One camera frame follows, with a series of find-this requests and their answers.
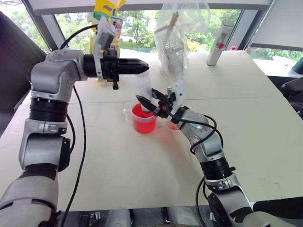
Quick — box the wooden chopstick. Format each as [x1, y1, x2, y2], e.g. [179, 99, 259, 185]
[164, 11, 178, 45]
[165, 13, 180, 47]

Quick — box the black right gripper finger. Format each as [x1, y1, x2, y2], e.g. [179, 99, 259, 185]
[135, 94, 158, 114]
[151, 87, 167, 101]

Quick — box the yellow printed package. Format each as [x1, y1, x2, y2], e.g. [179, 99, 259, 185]
[89, 0, 127, 86]

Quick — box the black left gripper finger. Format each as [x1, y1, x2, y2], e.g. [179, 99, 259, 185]
[119, 67, 150, 76]
[119, 58, 150, 68]

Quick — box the black office chair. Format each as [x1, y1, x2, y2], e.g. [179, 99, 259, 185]
[267, 75, 303, 119]

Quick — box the metal latch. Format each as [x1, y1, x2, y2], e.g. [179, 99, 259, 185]
[80, 211, 102, 225]

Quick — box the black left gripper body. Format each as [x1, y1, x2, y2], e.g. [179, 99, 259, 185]
[100, 48, 122, 90]

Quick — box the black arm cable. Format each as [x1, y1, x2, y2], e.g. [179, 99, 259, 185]
[59, 23, 100, 227]
[165, 104, 224, 227]

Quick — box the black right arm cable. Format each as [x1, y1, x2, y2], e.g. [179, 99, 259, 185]
[165, 104, 224, 227]

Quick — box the clear cup with red liquid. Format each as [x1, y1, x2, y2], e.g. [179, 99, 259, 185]
[123, 103, 158, 135]

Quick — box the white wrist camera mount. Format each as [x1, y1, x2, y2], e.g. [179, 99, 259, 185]
[92, 17, 117, 83]
[165, 79, 187, 123]

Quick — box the white cylindrical tube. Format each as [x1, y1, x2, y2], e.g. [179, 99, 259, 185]
[206, 20, 235, 67]

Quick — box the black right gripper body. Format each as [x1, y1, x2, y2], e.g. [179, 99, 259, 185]
[153, 93, 177, 119]

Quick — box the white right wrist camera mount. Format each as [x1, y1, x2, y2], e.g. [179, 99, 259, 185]
[165, 79, 187, 123]

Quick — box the grey rounded shape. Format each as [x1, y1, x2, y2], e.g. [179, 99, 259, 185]
[104, 209, 132, 227]

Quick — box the clear plastic bag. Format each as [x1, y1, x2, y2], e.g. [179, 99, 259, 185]
[153, 0, 211, 80]

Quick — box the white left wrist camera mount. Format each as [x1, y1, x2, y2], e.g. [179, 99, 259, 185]
[92, 17, 117, 83]

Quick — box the teal object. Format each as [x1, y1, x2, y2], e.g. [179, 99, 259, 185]
[290, 60, 303, 77]

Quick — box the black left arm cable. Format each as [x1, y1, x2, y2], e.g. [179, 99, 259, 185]
[59, 23, 100, 227]

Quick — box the metal wire basket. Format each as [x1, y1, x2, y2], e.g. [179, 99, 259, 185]
[163, 30, 187, 74]

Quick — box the large clear plastic syringe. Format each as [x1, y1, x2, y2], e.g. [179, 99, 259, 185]
[136, 73, 156, 116]

